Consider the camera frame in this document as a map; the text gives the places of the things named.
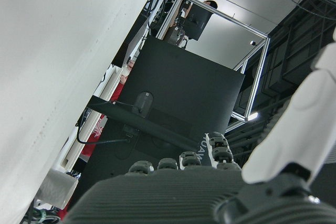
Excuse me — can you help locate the black video camera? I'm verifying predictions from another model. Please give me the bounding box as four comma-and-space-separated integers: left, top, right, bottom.
167, 21, 190, 48

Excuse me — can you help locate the white plastic block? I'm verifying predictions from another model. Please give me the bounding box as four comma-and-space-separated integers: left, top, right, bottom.
36, 168, 79, 209

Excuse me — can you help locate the small black monitor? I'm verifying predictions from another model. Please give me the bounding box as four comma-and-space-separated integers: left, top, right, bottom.
181, 2, 213, 41

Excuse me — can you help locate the green cable coil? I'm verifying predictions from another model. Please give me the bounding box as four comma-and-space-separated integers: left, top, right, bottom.
26, 205, 64, 224

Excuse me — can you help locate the aluminium cage frame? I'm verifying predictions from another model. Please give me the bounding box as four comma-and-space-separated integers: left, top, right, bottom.
156, 0, 271, 130

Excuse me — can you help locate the black computer monitor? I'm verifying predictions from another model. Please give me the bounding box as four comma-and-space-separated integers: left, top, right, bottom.
70, 36, 246, 204

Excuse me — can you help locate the black monitor cable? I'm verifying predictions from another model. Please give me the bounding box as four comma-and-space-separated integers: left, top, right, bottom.
76, 118, 132, 145

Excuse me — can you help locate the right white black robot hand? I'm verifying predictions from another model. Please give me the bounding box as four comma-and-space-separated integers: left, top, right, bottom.
62, 28, 336, 224

